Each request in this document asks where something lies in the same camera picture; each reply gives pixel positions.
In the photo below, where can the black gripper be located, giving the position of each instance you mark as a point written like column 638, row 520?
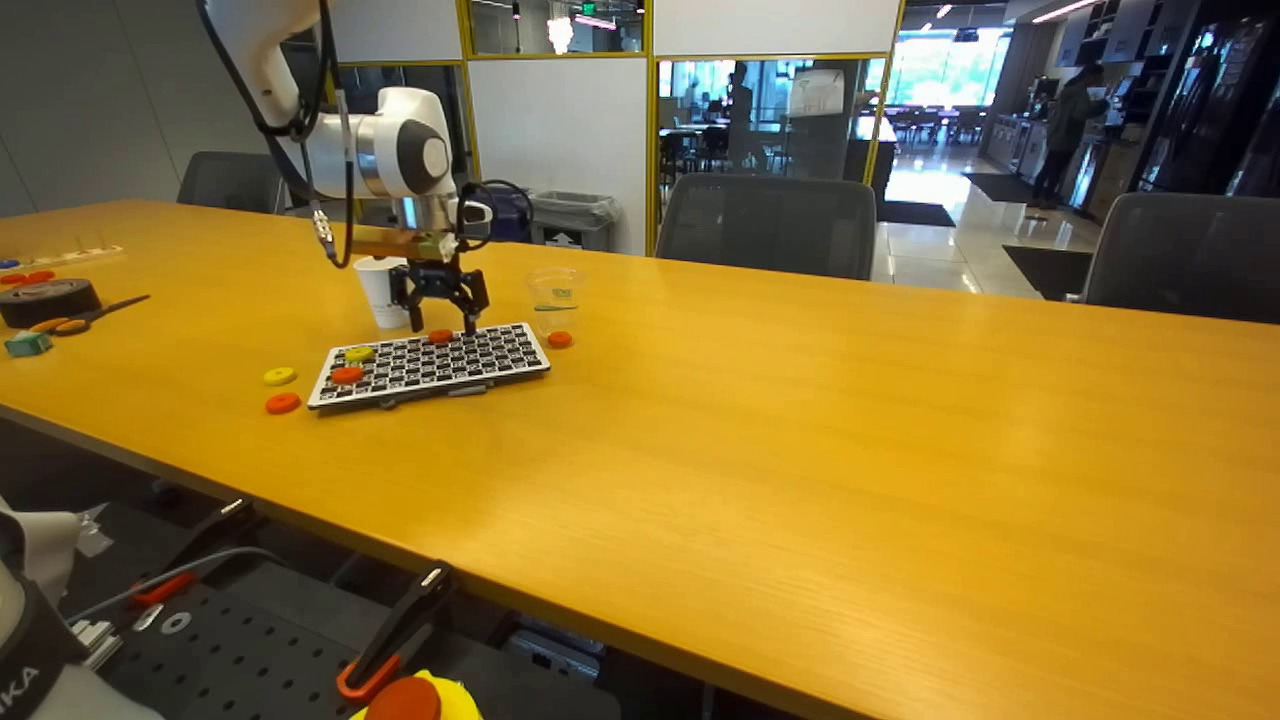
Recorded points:
column 441, row 282

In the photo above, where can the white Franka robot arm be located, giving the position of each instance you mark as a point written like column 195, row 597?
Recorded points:
column 385, row 147

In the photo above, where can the white paper cup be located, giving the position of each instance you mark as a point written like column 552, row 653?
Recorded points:
column 377, row 287

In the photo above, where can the clear plastic cup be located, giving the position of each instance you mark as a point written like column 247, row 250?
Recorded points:
column 552, row 297

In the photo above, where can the white hexagon patterned board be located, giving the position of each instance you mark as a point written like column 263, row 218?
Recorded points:
column 453, row 366

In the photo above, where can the gray waste bin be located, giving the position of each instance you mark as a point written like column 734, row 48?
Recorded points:
column 578, row 220

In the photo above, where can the gray office chair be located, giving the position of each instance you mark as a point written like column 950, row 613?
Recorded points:
column 232, row 180
column 765, row 227
column 1186, row 252

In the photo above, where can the yellow emergency stop button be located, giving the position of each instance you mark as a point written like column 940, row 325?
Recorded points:
column 401, row 701

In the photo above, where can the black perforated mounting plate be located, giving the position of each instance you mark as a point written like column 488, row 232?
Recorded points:
column 242, row 666

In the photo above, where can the teal small block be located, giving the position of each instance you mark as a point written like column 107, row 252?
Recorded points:
column 27, row 346

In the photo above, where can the red flat disc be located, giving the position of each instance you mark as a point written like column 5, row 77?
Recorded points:
column 27, row 279

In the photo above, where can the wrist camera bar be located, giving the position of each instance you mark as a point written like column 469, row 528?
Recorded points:
column 385, row 240

